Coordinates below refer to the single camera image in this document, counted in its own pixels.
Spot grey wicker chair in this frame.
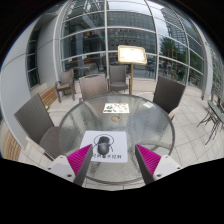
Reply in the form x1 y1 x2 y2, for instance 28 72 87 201
78 73 110 103
54 68 76 103
13 93 65 162
152 75 187 122
107 64 131 94

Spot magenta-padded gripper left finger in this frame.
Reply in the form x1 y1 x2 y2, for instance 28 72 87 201
47 143 94 187

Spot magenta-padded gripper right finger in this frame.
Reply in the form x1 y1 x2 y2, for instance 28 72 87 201
134 143 182 185

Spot black computer mouse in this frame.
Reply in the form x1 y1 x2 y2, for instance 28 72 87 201
96 135 113 156

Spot colourful laminated menu card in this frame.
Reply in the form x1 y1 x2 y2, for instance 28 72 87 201
102 102 130 115

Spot small white card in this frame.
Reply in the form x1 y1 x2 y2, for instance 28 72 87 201
143 101 155 110

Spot gold menu stand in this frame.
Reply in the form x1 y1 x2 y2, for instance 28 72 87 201
117 45 149 96

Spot white printed mouse pad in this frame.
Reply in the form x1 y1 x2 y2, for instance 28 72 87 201
79 130 129 164

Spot dark metal side table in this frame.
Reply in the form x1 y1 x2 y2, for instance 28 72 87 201
197 95 224 145

